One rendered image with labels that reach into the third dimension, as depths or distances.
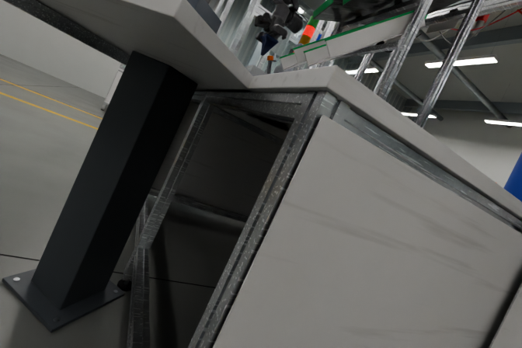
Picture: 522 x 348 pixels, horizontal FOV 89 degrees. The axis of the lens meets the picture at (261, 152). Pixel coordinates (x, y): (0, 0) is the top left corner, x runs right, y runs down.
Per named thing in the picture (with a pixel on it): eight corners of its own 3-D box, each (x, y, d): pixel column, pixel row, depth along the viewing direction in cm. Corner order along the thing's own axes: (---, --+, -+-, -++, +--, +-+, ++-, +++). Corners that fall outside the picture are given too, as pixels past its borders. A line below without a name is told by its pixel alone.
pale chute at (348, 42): (330, 57, 62) (325, 39, 62) (307, 67, 75) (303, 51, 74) (426, 25, 67) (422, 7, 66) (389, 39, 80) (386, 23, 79)
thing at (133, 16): (-77, -65, 55) (-72, -78, 55) (179, 85, 140) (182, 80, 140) (173, 17, 33) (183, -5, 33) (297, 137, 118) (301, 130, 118)
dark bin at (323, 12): (332, 4, 76) (333, -24, 75) (312, 19, 89) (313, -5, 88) (412, 13, 83) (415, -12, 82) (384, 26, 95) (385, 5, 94)
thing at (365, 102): (326, 86, 32) (336, 64, 32) (181, 89, 167) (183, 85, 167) (606, 274, 94) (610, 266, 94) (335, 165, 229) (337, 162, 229)
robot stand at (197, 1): (140, 43, 84) (166, -16, 83) (168, 62, 97) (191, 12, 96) (173, 56, 79) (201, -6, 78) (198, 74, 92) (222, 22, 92)
